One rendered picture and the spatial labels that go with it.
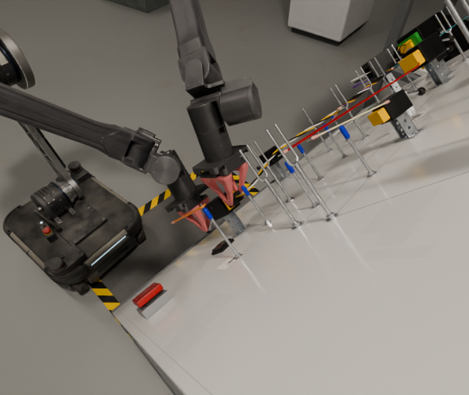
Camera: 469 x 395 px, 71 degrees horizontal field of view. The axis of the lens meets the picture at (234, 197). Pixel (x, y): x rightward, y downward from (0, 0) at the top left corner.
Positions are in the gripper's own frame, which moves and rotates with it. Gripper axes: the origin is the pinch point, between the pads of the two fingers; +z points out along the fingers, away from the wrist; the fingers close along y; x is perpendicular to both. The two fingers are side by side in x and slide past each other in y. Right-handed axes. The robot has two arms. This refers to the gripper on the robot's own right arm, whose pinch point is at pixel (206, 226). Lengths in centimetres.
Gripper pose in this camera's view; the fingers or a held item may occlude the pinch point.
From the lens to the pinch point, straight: 79.0
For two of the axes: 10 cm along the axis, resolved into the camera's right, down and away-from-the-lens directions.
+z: 4.7, 8.5, 2.6
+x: -6.6, 1.4, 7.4
